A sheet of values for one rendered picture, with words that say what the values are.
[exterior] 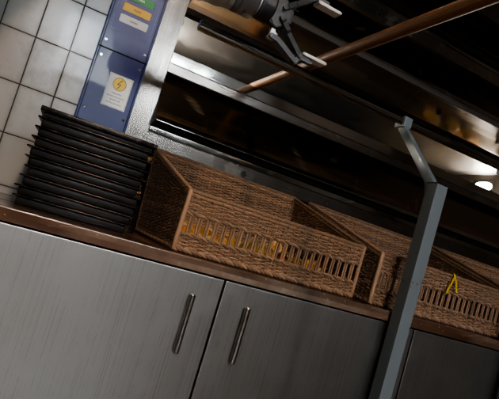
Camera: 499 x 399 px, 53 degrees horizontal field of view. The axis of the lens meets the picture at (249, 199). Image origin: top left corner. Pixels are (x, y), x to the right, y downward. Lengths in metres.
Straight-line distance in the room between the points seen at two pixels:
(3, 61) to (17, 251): 0.73
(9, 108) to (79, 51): 0.27
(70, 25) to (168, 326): 0.98
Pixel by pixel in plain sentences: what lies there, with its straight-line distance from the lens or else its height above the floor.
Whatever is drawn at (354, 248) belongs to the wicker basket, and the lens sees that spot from 1.44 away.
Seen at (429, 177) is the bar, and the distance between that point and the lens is 1.51.
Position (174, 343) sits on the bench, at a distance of 1.22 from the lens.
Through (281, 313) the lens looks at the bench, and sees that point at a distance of 1.30.
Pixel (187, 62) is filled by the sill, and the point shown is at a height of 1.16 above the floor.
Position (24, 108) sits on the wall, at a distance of 1.67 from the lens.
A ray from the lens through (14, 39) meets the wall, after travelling 1.71.
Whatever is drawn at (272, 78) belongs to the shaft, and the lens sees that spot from 1.72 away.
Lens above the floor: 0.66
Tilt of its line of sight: 4 degrees up
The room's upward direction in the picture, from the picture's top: 17 degrees clockwise
